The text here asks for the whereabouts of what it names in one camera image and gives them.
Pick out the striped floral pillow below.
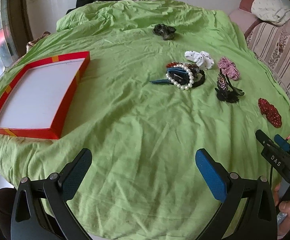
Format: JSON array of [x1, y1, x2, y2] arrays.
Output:
[[247, 22, 290, 98]]

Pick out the pink bolster pillow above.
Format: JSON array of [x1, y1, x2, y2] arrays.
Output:
[[229, 0, 290, 38]]

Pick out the white pearl bracelet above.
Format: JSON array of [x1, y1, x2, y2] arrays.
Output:
[[165, 63, 195, 91]]

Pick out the red dotted scrunchie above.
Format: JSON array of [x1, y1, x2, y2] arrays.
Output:
[[258, 98, 282, 128]]

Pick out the white patterned cloth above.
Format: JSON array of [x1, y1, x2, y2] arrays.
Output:
[[250, 0, 290, 26]]

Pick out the red beaded bracelet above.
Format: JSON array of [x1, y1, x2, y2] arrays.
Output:
[[166, 61, 201, 77]]

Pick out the red shallow box tray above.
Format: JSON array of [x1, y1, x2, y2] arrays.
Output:
[[0, 51, 90, 139]]

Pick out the black flower hair claw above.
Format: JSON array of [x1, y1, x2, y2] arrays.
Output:
[[215, 70, 244, 103]]

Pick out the green bed sheet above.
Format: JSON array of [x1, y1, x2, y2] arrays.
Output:
[[0, 0, 290, 239]]

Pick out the blue hair clip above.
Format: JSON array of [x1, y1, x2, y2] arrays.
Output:
[[150, 67, 189, 85]]

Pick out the black hair band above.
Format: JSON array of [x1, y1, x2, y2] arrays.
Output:
[[182, 69, 206, 88]]

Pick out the pink checked scrunchie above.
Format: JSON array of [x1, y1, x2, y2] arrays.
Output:
[[217, 56, 240, 81]]

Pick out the brown patterned blanket edge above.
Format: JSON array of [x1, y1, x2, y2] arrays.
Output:
[[26, 31, 51, 53]]

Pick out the right hand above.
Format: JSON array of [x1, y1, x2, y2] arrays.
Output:
[[271, 182, 290, 238]]

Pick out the white cherry print scrunchie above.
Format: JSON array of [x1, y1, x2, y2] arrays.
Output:
[[184, 50, 214, 70]]

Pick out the dark grey scrunchie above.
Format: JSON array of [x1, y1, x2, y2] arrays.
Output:
[[152, 24, 176, 41]]

